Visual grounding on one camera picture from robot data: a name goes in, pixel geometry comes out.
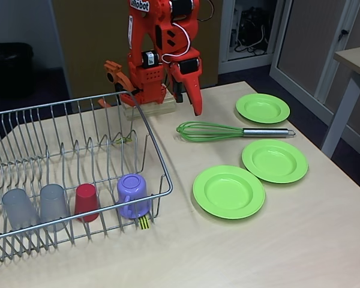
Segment wooden base block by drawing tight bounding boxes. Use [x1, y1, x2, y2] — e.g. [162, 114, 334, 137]
[122, 89, 176, 121]

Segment brown cork board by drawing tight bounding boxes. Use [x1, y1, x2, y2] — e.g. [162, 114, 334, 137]
[52, 0, 223, 100]

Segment purple plastic mug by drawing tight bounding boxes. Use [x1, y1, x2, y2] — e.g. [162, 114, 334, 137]
[116, 174, 153, 220]

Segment green whisk metal handle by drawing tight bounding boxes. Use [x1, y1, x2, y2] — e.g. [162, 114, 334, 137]
[176, 121, 297, 142]

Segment beige side table grey leg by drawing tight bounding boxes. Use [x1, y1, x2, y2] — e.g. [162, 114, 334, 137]
[320, 44, 360, 160]

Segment tangled cables in cabinet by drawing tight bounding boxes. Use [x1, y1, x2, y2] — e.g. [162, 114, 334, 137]
[233, 7, 271, 56]

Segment metal wire dish rack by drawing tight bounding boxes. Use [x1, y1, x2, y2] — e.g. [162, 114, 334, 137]
[0, 89, 174, 265]

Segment white gripper servo cable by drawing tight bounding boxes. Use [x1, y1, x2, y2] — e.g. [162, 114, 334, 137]
[160, 22, 193, 64]

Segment red plastic cup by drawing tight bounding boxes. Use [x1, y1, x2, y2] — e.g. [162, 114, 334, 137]
[74, 184, 100, 223]

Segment white tambour door cabinet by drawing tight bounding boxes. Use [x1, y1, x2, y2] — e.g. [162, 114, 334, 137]
[218, 0, 360, 142]

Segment green plastic plate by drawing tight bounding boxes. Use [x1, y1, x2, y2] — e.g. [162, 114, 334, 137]
[193, 165, 266, 221]
[235, 93, 291, 124]
[241, 139, 309, 184]

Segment black trash bin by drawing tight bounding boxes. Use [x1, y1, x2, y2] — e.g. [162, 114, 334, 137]
[0, 43, 35, 98]

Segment grey translucent plastic cup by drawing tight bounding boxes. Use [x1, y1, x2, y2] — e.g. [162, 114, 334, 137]
[1, 188, 41, 233]
[39, 184, 70, 232]

